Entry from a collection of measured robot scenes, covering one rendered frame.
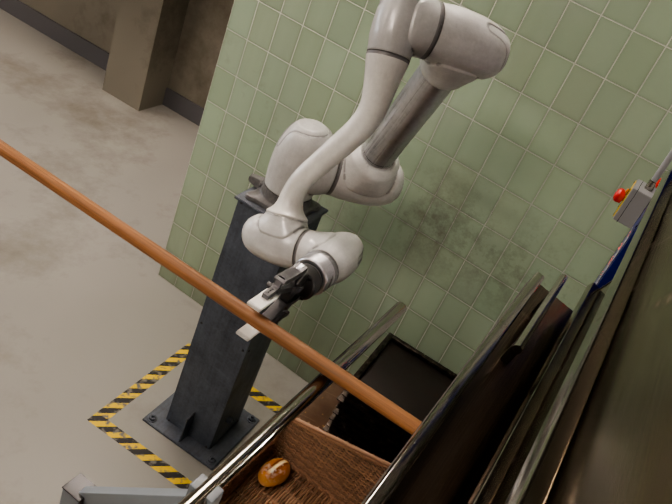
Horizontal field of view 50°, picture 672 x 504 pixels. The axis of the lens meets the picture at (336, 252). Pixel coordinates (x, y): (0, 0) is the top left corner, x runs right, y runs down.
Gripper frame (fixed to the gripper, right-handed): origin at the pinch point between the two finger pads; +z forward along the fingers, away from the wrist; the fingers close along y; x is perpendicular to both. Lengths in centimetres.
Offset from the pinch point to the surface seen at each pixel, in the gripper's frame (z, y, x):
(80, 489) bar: 35.4, 24.6, 4.6
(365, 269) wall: -125, 56, 15
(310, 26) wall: -126, -16, 71
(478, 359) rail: 5.6, -23.3, -40.1
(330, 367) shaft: 0.7, -0.6, -18.0
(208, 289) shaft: 1.4, 0.1, 10.8
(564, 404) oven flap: 50, -53, -49
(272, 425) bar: 18.1, 2.4, -17.3
